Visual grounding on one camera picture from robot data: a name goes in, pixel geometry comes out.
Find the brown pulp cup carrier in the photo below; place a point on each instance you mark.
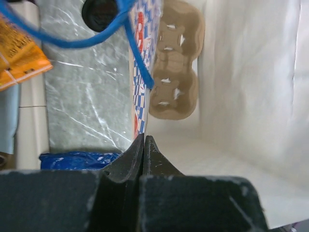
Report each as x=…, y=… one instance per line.
x=179, y=43

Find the cream checkered shelf rack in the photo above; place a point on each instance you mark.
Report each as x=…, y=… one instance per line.
x=31, y=138

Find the blue chip bag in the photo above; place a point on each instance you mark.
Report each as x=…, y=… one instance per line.
x=76, y=160

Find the paper takeout bag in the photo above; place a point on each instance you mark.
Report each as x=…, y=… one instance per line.
x=252, y=114

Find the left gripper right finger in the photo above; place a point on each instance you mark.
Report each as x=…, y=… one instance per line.
x=170, y=201

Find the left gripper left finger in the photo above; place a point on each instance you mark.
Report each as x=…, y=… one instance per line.
x=104, y=200

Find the orange snack bag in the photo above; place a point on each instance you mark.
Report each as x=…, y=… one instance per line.
x=20, y=57

